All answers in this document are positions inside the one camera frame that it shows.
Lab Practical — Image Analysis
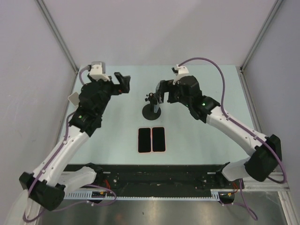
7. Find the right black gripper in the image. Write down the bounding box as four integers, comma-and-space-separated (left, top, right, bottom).
155, 79, 191, 107

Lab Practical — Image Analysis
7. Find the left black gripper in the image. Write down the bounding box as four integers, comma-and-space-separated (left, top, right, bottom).
89, 73, 131, 115

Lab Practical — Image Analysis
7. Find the grey case phone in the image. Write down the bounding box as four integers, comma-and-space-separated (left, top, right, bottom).
154, 100, 160, 113

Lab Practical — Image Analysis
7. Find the black round-base phone stand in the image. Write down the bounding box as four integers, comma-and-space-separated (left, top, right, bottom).
142, 93, 161, 120

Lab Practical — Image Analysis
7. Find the pink case phone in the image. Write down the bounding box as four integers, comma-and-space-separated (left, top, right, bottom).
152, 127, 166, 152
138, 127, 151, 153

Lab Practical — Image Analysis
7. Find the white phone stand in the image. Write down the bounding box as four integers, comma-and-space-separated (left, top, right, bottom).
68, 92, 80, 108

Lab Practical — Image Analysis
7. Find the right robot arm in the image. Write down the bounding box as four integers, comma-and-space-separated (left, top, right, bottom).
154, 75, 282, 188

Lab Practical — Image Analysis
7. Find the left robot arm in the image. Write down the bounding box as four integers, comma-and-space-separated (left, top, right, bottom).
19, 72, 131, 211

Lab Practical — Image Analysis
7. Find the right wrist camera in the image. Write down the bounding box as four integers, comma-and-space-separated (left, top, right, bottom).
172, 65, 189, 85

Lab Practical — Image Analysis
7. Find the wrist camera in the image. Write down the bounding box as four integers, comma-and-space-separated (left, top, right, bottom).
172, 65, 189, 85
88, 61, 111, 82

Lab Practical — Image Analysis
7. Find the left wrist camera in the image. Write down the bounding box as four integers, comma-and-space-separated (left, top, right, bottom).
88, 61, 111, 82

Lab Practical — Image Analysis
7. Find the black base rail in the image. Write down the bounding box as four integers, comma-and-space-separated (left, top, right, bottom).
63, 164, 246, 197

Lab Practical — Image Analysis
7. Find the white cable duct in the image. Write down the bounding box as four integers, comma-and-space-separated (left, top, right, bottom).
64, 189, 220, 201

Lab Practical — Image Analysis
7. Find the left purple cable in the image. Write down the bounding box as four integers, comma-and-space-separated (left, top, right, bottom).
22, 67, 117, 223

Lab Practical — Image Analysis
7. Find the purple cable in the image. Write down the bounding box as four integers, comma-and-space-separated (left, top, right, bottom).
175, 57, 288, 222
22, 67, 117, 223

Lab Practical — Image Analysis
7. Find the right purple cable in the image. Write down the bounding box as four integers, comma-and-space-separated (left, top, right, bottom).
175, 57, 288, 222

